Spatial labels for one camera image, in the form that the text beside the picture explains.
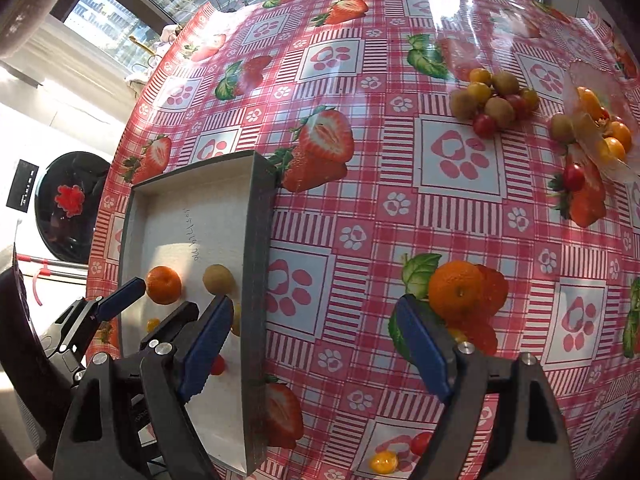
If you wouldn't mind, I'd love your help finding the orange tangerine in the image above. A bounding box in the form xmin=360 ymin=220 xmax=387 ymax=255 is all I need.
xmin=427 ymin=260 xmax=485 ymax=321
xmin=145 ymin=266 xmax=182 ymax=304

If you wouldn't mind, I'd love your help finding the brown kiwi fruit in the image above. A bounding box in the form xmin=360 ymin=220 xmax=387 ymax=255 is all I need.
xmin=202 ymin=263 xmax=235 ymax=295

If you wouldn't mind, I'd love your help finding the yellow cherry tomato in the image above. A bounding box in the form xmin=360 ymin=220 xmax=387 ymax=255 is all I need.
xmin=146 ymin=318 xmax=160 ymax=333
xmin=369 ymin=450 xmax=399 ymax=476

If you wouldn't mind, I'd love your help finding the red cherry tomato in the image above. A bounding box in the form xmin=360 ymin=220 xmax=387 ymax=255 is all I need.
xmin=410 ymin=431 xmax=432 ymax=457
xmin=209 ymin=354 xmax=227 ymax=376

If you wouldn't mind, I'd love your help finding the yellow cherry tomato in box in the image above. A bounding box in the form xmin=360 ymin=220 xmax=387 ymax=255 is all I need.
xmin=146 ymin=318 xmax=160 ymax=333

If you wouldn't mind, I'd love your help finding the red cherry tomato in box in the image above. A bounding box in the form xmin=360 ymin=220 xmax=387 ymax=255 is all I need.
xmin=209 ymin=354 xmax=227 ymax=376

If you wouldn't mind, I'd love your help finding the grey cardboard box tray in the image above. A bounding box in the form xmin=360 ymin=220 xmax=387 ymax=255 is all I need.
xmin=118 ymin=151 xmax=276 ymax=477

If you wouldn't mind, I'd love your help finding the black round washer door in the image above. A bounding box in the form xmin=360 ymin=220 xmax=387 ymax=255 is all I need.
xmin=35 ymin=151 xmax=111 ymax=264

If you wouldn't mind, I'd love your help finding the red tomato in fruit pile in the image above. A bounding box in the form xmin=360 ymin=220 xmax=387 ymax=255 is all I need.
xmin=473 ymin=113 xmax=498 ymax=139

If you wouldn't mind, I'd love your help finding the red strawberry checkered tablecloth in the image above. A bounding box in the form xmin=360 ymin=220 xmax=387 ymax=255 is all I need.
xmin=88 ymin=0 xmax=639 ymax=479

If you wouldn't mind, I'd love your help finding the clear plastic fruit bag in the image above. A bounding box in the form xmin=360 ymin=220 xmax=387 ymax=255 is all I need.
xmin=563 ymin=60 xmax=639 ymax=184

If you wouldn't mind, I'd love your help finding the kiwi in fruit pile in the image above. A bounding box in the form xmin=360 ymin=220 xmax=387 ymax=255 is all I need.
xmin=449 ymin=89 xmax=477 ymax=120

